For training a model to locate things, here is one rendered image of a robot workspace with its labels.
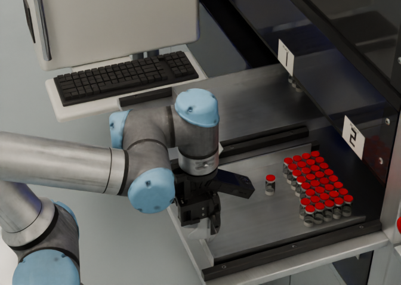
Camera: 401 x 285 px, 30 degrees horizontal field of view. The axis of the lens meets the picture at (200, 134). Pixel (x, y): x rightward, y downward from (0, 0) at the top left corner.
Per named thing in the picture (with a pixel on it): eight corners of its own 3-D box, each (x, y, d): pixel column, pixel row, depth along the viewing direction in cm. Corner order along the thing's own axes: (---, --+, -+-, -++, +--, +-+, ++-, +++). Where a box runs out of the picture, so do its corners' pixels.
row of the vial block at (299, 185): (289, 171, 173) (290, 155, 171) (324, 223, 160) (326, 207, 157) (280, 173, 173) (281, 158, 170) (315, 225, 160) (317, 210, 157)
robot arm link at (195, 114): (167, 87, 133) (215, 82, 134) (170, 136, 140) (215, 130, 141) (173, 114, 127) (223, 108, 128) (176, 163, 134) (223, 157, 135)
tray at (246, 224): (309, 154, 178) (310, 143, 176) (363, 228, 159) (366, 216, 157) (173, 188, 170) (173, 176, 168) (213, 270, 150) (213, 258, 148)
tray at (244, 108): (289, 71, 206) (289, 60, 204) (333, 124, 187) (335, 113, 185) (172, 96, 198) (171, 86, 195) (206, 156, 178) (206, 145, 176)
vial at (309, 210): (310, 219, 161) (312, 203, 158) (315, 225, 160) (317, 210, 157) (301, 221, 161) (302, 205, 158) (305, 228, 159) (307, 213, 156)
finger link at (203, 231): (185, 247, 152) (184, 214, 147) (212, 239, 154) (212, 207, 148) (190, 257, 150) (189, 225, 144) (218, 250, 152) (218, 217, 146)
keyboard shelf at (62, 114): (181, 44, 237) (181, 37, 236) (212, 92, 217) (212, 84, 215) (40, 72, 226) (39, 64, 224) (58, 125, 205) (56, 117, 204)
